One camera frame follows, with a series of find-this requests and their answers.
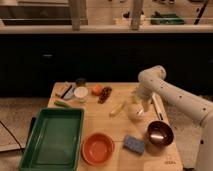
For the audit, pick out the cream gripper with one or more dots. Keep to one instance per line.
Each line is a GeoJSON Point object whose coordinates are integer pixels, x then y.
{"type": "Point", "coordinates": [146, 104]}

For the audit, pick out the yellow banana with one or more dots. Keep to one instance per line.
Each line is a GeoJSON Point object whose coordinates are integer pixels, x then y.
{"type": "Point", "coordinates": [116, 110]}

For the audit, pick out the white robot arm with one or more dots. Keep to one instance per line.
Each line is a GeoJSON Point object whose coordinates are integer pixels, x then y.
{"type": "Point", "coordinates": [200, 110]}

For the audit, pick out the dark maroon bowl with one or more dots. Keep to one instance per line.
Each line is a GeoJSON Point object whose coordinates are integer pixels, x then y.
{"type": "Point", "coordinates": [160, 134]}

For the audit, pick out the red bowl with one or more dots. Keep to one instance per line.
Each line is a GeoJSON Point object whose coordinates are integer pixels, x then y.
{"type": "Point", "coordinates": [97, 149]}

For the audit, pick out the long white utensil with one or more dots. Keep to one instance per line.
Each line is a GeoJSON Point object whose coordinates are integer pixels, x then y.
{"type": "Point", "coordinates": [157, 107]}

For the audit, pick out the dark grape bunch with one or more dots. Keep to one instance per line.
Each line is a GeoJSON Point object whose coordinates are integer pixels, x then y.
{"type": "Point", "coordinates": [104, 94]}

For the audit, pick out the blue sponge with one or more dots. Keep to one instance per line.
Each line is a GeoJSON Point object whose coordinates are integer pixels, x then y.
{"type": "Point", "coordinates": [134, 144]}

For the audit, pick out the orange fruit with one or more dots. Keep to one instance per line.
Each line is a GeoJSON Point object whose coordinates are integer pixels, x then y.
{"type": "Point", "coordinates": [96, 90]}

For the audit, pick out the dark small jar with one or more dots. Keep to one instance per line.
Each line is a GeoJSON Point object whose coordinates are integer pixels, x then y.
{"type": "Point", "coordinates": [81, 82]}

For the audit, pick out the green object on shelf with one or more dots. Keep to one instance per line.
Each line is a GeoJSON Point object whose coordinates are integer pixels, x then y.
{"type": "Point", "coordinates": [166, 19]}

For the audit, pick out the green pepper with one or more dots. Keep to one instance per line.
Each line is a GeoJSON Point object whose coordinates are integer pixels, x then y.
{"type": "Point", "coordinates": [61, 104]}

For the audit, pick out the green plastic tray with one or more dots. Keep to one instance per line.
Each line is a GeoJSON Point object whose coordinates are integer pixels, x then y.
{"type": "Point", "coordinates": [54, 143]}

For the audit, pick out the gray spatula with black handle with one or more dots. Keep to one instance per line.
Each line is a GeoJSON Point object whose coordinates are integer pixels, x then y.
{"type": "Point", "coordinates": [69, 93]}

